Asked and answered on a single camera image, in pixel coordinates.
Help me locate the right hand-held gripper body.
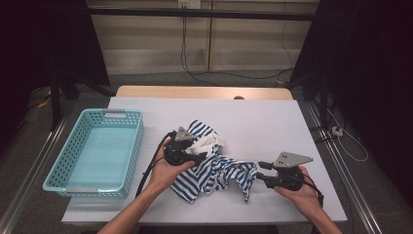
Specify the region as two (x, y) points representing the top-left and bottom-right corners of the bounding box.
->
(264, 151), (315, 192)

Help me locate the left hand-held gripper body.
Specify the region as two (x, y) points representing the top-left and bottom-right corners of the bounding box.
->
(163, 126), (197, 167)

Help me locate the blue white striped baby romper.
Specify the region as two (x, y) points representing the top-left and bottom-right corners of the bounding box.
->
(169, 119), (259, 204)

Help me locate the teal perforated plastic basket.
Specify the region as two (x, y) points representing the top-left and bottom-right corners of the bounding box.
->
(42, 108), (145, 199)

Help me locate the person's right hand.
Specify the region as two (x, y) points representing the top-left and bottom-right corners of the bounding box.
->
(274, 166), (322, 219)

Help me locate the person's left hand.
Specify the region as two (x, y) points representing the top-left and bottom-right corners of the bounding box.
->
(149, 137), (196, 196)

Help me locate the black metal stand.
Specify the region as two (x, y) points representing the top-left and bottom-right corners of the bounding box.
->
(48, 69), (115, 131)

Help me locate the black horizontal bar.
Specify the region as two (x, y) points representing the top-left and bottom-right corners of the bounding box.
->
(87, 7), (320, 22)

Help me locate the black curtain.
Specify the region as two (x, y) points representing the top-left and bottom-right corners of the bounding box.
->
(290, 0), (413, 209)
(0, 0), (111, 157)

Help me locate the yellow strip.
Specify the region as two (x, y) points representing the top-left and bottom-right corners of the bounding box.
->
(37, 94), (53, 109)

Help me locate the right hand-held gripper black cable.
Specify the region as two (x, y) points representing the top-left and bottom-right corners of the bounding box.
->
(301, 179), (325, 209)

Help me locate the white floor cable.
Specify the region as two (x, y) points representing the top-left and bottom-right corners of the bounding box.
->
(325, 106), (370, 163)

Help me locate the thick black wall cable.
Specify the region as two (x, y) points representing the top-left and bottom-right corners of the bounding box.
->
(179, 16), (295, 88)

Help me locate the wooden vertical post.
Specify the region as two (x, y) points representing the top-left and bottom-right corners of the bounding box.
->
(206, 1), (213, 71)

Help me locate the thin black wall cable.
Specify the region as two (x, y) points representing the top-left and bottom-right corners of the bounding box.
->
(280, 0), (295, 71)

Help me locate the white wall socket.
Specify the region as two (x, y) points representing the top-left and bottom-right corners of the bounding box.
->
(177, 0), (203, 10)

